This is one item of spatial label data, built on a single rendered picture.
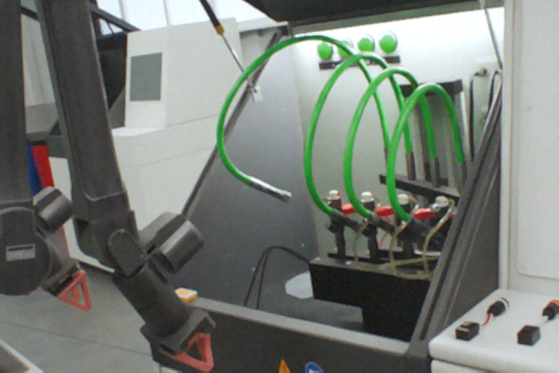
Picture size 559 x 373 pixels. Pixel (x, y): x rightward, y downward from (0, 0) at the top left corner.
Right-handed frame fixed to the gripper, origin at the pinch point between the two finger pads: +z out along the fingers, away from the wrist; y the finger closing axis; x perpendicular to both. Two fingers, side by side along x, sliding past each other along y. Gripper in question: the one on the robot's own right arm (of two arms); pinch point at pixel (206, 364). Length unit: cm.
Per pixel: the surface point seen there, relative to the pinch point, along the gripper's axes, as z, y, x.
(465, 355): 13.5, -24.9, -22.6
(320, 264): 19.2, 20.9, -35.3
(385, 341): 15.6, -9.4, -21.7
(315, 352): 16.6, 2.6, -16.1
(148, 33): 27, 307, -172
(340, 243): 18.3, 19.3, -40.8
